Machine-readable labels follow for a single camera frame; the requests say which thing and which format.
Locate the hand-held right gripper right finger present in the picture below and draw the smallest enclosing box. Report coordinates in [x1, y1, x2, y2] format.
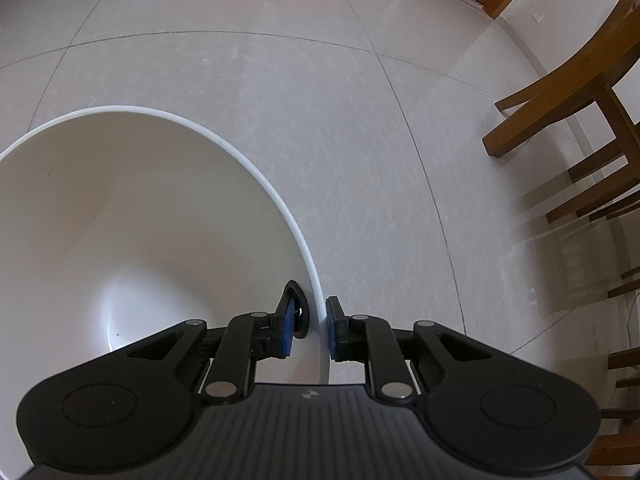
[325, 296, 501, 406]

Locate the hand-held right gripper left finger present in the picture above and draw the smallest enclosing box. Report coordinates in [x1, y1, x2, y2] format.
[127, 294, 301, 406]

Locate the white plastic trash bin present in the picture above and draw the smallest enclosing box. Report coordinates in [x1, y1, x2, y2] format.
[0, 105, 332, 480]

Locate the wooden chair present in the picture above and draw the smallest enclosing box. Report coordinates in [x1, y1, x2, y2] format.
[545, 152, 640, 227]
[494, 0, 640, 113]

